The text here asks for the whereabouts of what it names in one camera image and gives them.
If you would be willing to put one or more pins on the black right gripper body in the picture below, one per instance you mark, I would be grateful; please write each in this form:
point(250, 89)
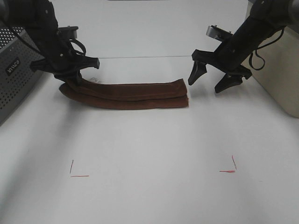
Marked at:
point(224, 58)

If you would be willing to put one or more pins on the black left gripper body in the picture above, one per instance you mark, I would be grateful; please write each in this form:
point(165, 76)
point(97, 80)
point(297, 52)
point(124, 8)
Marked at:
point(66, 65)

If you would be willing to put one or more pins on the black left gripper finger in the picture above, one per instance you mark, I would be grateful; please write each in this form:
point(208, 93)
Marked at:
point(68, 85)
point(78, 78)

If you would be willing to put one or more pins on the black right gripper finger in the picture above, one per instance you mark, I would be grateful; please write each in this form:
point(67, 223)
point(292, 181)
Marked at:
point(198, 70)
point(227, 82)

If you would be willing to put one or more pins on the brown towel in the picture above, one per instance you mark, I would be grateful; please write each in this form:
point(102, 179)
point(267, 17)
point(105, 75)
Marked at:
point(130, 96)

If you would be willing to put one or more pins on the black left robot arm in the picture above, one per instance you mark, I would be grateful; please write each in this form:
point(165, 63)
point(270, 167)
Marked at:
point(38, 19)

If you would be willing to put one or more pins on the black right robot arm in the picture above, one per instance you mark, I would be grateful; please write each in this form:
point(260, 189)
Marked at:
point(265, 19)

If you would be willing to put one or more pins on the grey perforated plastic basket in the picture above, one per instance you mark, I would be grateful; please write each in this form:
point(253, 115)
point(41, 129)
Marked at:
point(16, 77)

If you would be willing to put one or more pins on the beige plastic storage bin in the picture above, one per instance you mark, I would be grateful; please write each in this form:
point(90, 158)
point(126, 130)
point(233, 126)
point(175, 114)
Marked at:
point(280, 75)

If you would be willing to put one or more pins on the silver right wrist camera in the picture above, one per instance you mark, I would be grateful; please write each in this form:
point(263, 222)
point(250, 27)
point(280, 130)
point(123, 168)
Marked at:
point(217, 33)

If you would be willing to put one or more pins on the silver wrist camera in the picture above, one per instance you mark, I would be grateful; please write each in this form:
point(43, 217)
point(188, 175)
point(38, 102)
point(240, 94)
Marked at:
point(69, 32)
point(217, 33)

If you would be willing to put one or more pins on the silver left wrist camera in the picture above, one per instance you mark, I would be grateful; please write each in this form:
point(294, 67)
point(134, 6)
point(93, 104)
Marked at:
point(69, 32)

